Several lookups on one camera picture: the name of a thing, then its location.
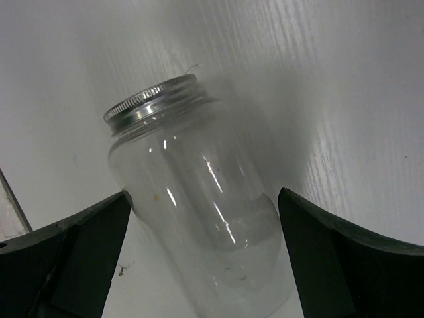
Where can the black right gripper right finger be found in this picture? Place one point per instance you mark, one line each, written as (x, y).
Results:
(344, 270)

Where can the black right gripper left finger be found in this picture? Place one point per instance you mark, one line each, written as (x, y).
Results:
(65, 269)

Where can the clear bottle metal rim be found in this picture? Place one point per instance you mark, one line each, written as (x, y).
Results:
(191, 182)

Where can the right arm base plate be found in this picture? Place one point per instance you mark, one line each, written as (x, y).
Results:
(14, 222)

